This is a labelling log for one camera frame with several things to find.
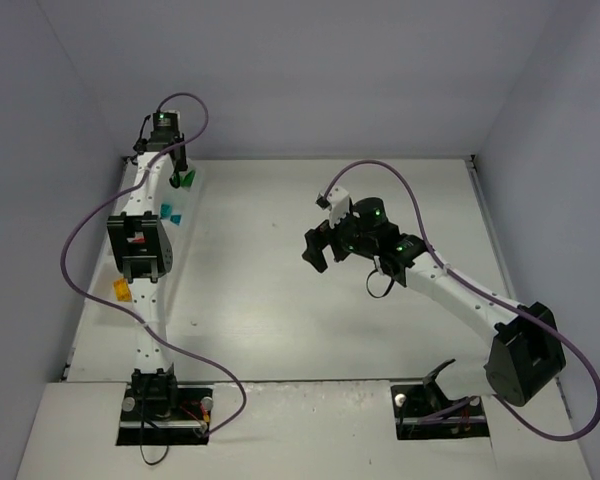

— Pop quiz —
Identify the green curved lego top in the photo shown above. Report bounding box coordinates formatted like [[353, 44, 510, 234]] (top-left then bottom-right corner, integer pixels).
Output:
[[181, 170, 196, 189]]

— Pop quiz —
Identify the small blue lego brick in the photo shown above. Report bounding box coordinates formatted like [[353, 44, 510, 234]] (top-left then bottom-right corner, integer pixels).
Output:
[[160, 203, 173, 219]]

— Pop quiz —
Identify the yellow curved lego brick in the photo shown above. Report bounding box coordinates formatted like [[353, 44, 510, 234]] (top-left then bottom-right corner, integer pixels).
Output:
[[113, 278, 132, 303]]

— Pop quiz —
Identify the small green lego cube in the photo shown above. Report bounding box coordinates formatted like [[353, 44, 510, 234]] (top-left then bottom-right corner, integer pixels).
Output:
[[170, 175, 181, 189]]

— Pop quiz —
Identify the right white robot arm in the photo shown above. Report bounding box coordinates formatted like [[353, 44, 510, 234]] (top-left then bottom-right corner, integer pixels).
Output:
[[302, 193, 566, 407]]

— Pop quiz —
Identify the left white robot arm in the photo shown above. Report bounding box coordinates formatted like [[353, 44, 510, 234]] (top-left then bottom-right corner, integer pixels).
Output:
[[107, 109, 184, 420]]

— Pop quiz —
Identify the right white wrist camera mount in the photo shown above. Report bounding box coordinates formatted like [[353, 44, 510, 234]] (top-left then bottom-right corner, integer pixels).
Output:
[[316, 185, 352, 228]]

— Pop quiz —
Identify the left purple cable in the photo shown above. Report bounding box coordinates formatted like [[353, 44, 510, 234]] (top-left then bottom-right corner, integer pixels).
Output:
[[60, 92, 247, 436]]

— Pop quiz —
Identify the purple cable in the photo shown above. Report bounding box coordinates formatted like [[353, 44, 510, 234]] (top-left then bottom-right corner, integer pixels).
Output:
[[60, 92, 247, 436], [322, 159, 600, 442]]

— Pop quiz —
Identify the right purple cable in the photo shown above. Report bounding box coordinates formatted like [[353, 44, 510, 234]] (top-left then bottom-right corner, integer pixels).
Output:
[[322, 159, 600, 442]]

